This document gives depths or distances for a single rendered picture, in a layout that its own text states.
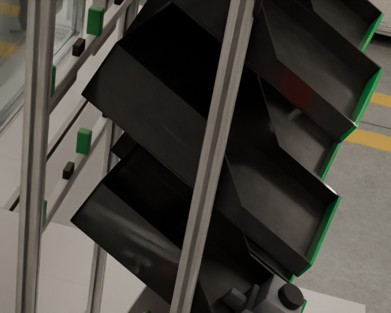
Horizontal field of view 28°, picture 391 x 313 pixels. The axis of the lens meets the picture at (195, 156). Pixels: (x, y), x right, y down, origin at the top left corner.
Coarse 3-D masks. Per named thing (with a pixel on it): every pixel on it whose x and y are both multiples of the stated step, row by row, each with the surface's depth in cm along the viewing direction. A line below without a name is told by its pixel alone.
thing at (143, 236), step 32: (128, 160) 94; (96, 192) 82; (128, 192) 93; (160, 192) 95; (192, 192) 93; (96, 224) 84; (128, 224) 82; (160, 224) 92; (224, 224) 94; (128, 256) 84; (160, 256) 83; (224, 256) 95; (160, 288) 85; (224, 288) 91
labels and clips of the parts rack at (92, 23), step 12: (120, 0) 93; (96, 12) 84; (96, 24) 85; (108, 36) 96; (84, 48) 83; (96, 48) 92; (72, 84) 85; (60, 96) 82; (84, 132) 93; (84, 144) 94; (72, 168) 90
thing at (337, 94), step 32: (192, 0) 67; (224, 0) 66; (288, 0) 77; (224, 32) 67; (256, 32) 66; (288, 32) 75; (320, 32) 77; (256, 64) 68; (288, 64) 71; (320, 64) 75; (352, 64) 78; (288, 96) 68; (320, 96) 67; (352, 96) 74; (352, 128) 67
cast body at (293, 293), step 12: (276, 276) 88; (252, 288) 90; (264, 288) 88; (276, 288) 87; (288, 288) 86; (228, 300) 89; (240, 300) 89; (252, 300) 88; (264, 300) 85; (276, 300) 86; (288, 300) 85; (300, 300) 86; (240, 312) 88; (252, 312) 87; (264, 312) 86; (276, 312) 86; (288, 312) 86
